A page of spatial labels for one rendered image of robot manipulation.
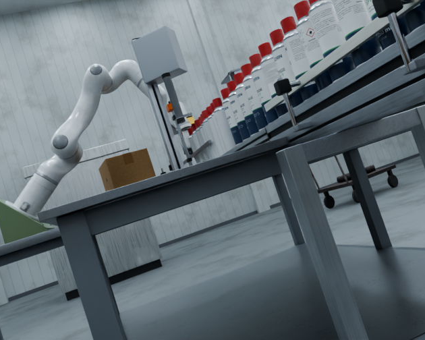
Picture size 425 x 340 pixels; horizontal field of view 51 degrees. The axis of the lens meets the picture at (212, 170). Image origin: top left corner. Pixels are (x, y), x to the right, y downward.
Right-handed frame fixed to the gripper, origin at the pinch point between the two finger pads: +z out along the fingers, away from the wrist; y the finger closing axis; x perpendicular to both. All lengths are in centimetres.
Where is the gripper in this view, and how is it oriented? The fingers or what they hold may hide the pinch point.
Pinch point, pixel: (197, 158)
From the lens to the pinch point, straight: 212.9
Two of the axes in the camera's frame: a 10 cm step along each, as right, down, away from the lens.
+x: -1.3, 4.6, 8.8
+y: 9.2, -2.9, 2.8
